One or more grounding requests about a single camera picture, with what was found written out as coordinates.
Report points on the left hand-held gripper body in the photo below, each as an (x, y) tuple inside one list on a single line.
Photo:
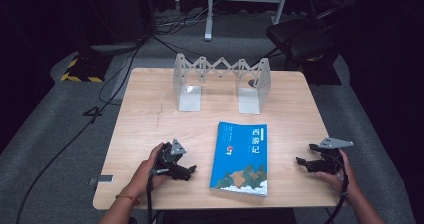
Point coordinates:
[(168, 162)]

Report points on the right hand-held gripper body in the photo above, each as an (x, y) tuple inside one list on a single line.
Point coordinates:
[(328, 159)]

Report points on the blue book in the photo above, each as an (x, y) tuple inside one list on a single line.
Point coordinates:
[(240, 160)]

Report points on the expandable grey metal book rack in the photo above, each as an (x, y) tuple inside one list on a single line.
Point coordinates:
[(190, 97)]

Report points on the person's right hand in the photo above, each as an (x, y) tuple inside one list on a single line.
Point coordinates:
[(343, 180)]

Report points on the person's left hand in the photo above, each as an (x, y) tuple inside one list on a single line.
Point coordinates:
[(145, 179)]

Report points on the grey tape strip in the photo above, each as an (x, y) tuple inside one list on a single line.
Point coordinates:
[(101, 179)]

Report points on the black chair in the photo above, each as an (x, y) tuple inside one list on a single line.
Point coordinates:
[(300, 40)]

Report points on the black yellow striped base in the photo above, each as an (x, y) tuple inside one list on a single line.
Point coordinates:
[(85, 69)]

